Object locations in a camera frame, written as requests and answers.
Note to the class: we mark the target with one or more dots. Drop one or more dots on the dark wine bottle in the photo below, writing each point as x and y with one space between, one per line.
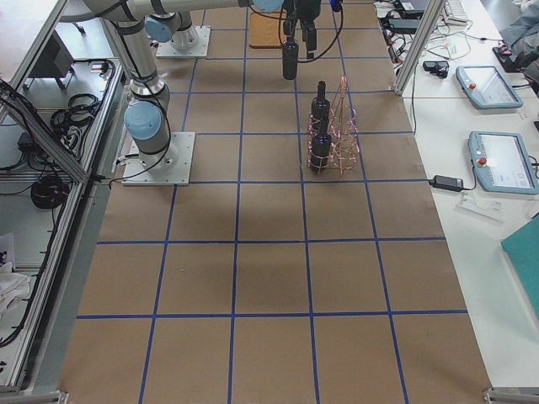
320 147
320 106
289 52

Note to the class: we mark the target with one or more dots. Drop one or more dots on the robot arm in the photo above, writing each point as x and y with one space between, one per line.
130 23
171 22

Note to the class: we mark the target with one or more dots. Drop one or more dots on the wooden tray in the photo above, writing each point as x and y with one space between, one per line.
265 31

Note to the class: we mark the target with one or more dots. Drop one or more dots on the far teach pendant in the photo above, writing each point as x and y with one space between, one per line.
487 87

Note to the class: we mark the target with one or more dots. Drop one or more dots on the teach pendant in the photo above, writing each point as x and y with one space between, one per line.
501 163
487 87

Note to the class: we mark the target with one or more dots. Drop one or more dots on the black power brick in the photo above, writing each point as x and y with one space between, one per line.
446 183

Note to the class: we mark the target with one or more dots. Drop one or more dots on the near teach pendant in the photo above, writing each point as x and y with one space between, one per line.
501 163

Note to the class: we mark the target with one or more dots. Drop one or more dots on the teal box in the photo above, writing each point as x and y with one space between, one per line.
522 249

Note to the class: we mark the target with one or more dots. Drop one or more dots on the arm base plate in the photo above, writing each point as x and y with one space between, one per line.
185 44
172 167

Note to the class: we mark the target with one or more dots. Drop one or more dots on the copper wire bottle basket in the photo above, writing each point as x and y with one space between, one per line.
345 151

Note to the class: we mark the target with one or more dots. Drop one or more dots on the aluminium frame post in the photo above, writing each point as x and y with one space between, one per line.
423 32

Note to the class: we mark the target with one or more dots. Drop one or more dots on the aluminium frame rail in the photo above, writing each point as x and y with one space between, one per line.
25 114

